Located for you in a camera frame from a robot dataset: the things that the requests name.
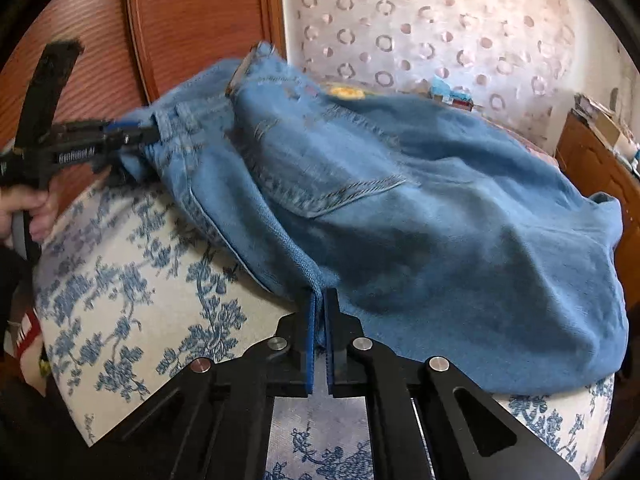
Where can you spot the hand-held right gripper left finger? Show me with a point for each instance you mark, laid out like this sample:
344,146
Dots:
310,345

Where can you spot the wooden headboard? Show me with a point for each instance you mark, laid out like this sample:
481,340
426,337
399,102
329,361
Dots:
200,20

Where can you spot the red and white cloth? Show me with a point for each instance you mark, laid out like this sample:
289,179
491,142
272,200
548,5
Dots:
27,335

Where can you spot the small blue packet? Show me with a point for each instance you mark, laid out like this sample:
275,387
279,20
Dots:
447,92

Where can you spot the wooden bedside cabinet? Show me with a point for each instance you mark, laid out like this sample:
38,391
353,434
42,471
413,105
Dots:
595,170

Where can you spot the person's left hand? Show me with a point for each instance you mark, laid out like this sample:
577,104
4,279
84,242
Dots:
37,207

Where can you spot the person's black clothing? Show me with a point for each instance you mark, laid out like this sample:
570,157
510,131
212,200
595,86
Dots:
30,425

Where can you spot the blue floral bed sheet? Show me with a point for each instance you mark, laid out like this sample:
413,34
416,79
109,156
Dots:
125,265

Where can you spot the colourful flowered blanket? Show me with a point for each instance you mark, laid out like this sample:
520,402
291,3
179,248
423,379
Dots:
342,91

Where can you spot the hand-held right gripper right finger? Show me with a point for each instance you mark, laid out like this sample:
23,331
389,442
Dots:
330,345

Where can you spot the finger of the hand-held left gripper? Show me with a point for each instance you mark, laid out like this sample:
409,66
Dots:
122,125
137,137

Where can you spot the blue denim pants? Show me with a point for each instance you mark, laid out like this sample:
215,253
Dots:
425,240

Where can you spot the pile of papers and boxes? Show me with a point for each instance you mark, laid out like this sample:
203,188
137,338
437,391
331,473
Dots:
607,125

